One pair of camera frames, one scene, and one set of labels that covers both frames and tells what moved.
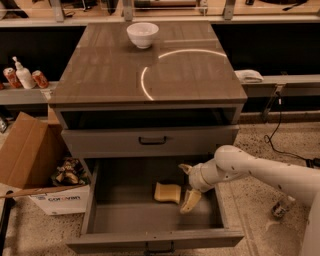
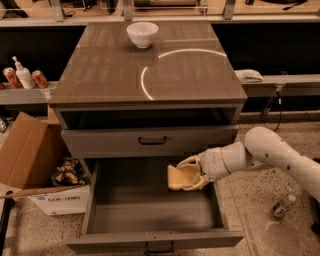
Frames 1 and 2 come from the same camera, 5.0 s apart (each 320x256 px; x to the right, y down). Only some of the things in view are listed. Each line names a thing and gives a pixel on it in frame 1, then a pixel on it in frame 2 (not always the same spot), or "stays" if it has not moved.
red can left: x=12 y=77 stays
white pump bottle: x=24 y=74 stays
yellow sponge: x=167 y=192 → x=181 y=177
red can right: x=39 y=78 stays
